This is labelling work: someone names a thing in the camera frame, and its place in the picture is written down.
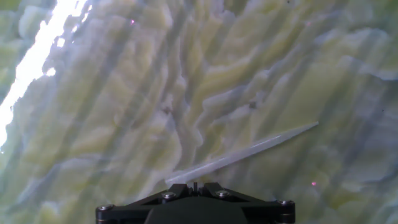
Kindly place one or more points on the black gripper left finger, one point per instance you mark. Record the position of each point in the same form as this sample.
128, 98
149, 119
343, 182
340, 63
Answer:
169, 191

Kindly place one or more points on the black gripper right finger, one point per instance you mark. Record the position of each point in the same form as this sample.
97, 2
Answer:
222, 190

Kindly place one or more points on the large clear pipette tip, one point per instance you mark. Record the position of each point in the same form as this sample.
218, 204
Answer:
242, 155

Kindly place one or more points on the green marble pattern mat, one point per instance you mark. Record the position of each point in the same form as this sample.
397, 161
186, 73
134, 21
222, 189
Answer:
280, 77

